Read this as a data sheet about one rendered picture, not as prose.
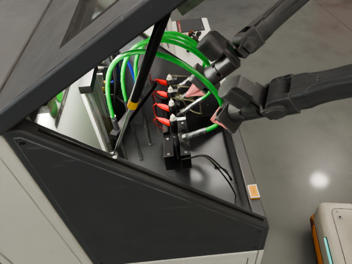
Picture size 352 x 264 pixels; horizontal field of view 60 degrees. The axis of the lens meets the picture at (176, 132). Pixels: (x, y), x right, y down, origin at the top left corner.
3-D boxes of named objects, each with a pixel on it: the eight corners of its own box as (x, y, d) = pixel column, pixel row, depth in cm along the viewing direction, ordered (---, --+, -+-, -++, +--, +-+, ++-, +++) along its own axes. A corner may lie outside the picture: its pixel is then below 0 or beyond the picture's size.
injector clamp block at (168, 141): (193, 178, 122) (190, 153, 111) (168, 181, 122) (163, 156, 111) (185, 121, 146) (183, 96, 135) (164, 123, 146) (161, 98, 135)
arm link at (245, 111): (271, 121, 70) (278, 99, 72) (250, 106, 68) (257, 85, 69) (251, 124, 76) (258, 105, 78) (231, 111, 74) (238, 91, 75)
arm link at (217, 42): (260, 43, 82) (248, 41, 90) (231, 12, 78) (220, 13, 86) (230, 77, 83) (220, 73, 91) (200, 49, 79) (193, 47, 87)
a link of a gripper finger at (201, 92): (177, 80, 99) (196, 63, 93) (193, 93, 101) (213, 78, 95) (173, 93, 94) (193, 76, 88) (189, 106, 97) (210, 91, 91)
